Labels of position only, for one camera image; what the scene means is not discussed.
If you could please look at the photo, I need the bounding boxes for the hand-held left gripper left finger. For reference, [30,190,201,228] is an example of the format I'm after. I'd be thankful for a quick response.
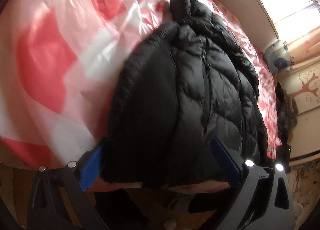
[27,138,110,230]

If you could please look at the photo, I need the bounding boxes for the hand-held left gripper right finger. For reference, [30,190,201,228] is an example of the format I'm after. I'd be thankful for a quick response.
[210,137,297,230]

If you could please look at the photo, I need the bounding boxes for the black puffer jacket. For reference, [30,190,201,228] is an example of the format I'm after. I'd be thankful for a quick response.
[101,0,269,189]

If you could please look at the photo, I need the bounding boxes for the dark hanging clothes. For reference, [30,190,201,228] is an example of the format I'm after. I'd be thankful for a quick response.
[275,82,299,146]

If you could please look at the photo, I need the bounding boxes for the blue and white bag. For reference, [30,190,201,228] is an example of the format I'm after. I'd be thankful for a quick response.
[264,40,292,74]

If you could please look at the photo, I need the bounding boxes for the red white checked plastic sheet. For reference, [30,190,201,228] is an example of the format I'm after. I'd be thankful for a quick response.
[0,0,283,193]

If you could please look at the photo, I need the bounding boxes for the pink curtain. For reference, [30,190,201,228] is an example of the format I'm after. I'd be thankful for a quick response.
[282,24,320,69]

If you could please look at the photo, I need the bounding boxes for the tree wall poster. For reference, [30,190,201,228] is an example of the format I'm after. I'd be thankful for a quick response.
[291,66,320,115]

